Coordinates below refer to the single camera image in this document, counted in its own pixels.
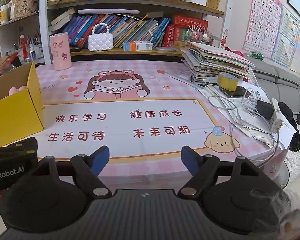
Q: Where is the small pink plush toy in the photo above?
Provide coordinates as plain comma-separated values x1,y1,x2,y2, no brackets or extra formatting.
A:
8,86,27,96

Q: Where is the person's right hand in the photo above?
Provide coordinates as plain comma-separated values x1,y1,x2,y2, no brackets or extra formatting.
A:
250,189,300,240

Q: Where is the yellow cardboard box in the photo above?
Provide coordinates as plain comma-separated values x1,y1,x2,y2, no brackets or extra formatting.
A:
0,62,44,147

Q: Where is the pink printed desk mat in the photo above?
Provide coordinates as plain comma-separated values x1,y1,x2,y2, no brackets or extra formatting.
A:
36,61,287,178

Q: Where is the black smartphone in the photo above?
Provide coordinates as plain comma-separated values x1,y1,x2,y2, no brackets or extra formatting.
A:
222,86,251,98

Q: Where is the white power strip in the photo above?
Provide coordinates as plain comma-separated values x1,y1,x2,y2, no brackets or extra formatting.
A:
270,98,284,133

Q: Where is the yellow tape roll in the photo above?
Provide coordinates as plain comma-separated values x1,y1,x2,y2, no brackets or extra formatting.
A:
217,72,239,92

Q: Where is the stack of papers and books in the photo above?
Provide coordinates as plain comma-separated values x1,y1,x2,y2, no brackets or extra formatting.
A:
181,42,258,86

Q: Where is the white quilted pearl purse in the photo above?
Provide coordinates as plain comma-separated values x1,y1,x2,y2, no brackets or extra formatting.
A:
88,23,113,51

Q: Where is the pink sticker cylinder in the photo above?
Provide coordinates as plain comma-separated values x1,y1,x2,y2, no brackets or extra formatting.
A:
49,33,72,70

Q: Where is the white cubby shelf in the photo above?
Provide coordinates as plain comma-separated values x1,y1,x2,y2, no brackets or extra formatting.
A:
0,11,52,64

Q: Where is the orange blue medicine box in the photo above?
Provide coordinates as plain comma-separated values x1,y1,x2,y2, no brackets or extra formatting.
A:
123,41,153,51

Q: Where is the sequin hair ornament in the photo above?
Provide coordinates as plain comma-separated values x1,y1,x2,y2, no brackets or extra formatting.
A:
185,28,214,46

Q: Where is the alphabet poster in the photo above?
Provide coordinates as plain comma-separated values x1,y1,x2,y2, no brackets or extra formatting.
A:
243,0,283,58

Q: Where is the red dictionary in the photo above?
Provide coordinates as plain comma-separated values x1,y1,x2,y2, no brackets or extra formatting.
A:
172,15,209,30

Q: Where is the wooden bookshelf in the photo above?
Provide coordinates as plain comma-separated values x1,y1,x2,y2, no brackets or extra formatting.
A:
39,0,224,63

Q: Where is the white rolled paper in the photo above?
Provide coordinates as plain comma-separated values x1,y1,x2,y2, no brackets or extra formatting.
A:
77,8,140,15

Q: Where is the beige piggy figure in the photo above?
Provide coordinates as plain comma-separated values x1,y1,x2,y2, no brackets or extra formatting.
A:
9,0,36,20

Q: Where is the white cable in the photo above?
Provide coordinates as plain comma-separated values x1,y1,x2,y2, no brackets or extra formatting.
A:
207,87,282,162

